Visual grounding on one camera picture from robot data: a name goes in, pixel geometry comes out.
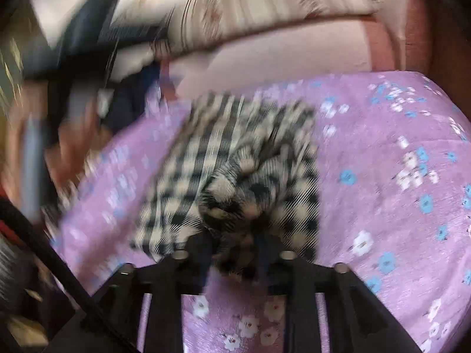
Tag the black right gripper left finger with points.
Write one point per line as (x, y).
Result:
(135, 310)

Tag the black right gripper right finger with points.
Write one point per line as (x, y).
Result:
(327, 309)

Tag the black cream checkered garment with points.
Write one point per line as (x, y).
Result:
(239, 167)

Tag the dark navy clothes pile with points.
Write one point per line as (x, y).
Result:
(128, 101)

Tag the person's left hand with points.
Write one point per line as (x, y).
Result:
(64, 158)

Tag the purple floral bed sheet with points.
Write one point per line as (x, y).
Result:
(393, 158)

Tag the pink padded headboard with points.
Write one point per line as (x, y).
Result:
(398, 37)

